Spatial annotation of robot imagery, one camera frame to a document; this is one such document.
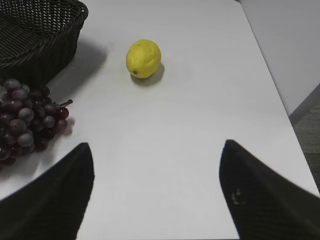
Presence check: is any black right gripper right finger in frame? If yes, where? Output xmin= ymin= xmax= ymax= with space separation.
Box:
xmin=219 ymin=139 xmax=320 ymax=240

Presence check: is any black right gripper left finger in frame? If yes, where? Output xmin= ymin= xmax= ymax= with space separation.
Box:
xmin=0 ymin=142 xmax=95 ymax=240

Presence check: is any black wicker basket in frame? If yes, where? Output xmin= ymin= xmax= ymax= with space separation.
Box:
xmin=0 ymin=0 xmax=89 ymax=88

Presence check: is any purple grape bunch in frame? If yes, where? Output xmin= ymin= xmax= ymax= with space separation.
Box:
xmin=0 ymin=78 xmax=73 ymax=169

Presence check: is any yellow lemon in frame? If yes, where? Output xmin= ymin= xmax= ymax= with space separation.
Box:
xmin=126 ymin=39 xmax=162 ymax=79

